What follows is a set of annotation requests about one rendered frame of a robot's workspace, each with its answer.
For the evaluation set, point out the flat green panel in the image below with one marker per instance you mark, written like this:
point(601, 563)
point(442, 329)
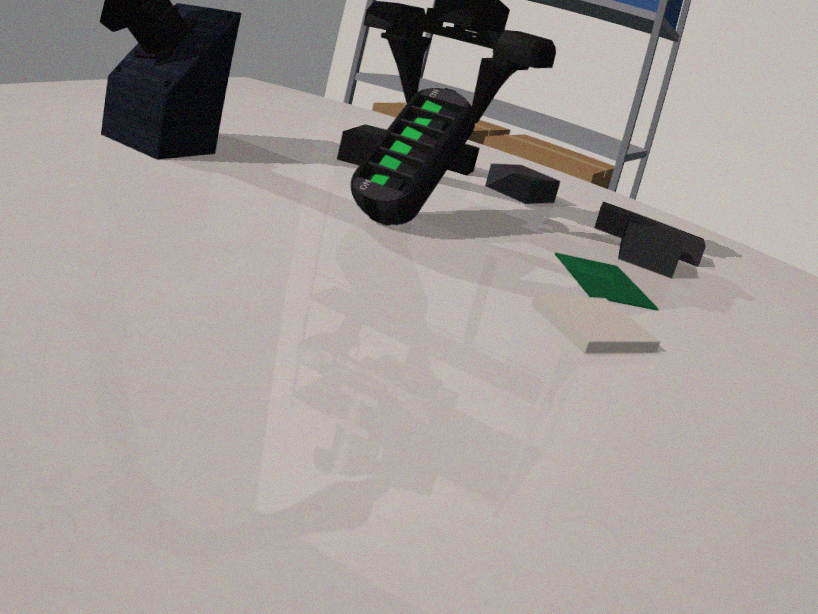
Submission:
point(608, 281)

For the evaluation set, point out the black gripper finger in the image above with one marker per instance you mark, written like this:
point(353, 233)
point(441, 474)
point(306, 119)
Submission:
point(491, 76)
point(408, 54)

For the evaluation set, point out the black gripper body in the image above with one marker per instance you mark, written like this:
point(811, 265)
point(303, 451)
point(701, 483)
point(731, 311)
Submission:
point(511, 47)

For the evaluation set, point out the beige flat rectangular slab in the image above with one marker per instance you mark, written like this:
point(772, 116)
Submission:
point(594, 324)

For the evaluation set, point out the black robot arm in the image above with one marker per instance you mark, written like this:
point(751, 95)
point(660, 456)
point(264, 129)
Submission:
point(159, 29)

